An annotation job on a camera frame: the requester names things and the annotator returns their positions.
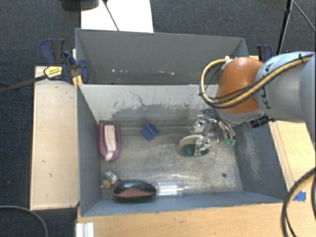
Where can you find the purple and white oblong object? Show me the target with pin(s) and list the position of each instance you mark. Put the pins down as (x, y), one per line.
(109, 142)

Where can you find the black and red oval object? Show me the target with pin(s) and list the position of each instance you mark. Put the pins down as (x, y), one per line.
(134, 191)

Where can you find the clear plastic bottle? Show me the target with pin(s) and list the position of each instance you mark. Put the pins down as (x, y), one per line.
(170, 188)

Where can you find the grey metal bin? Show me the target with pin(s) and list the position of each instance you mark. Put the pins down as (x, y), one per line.
(172, 164)

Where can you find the blue block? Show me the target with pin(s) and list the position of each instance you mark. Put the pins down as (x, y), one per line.
(149, 131)

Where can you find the green and cream round dish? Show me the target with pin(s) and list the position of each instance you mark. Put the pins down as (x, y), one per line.
(187, 146)

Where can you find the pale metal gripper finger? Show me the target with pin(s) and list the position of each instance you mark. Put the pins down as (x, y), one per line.
(198, 147)
(207, 148)

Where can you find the black cylinder on white bracket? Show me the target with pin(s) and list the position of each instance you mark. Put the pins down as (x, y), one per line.
(259, 122)

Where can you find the pale wood board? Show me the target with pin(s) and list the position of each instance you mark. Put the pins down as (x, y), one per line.
(54, 142)

